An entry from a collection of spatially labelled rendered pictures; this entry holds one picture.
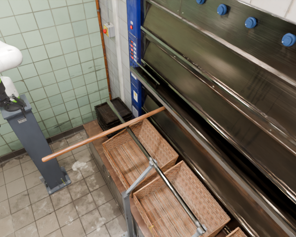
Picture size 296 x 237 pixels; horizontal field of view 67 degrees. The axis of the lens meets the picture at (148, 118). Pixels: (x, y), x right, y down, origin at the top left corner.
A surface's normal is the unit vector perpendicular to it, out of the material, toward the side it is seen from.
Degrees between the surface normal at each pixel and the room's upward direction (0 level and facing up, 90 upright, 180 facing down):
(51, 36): 90
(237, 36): 90
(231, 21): 90
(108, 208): 0
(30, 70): 90
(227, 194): 70
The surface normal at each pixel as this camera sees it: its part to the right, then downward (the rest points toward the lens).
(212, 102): -0.80, 0.11
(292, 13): -0.85, 0.37
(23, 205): 0.01, -0.70
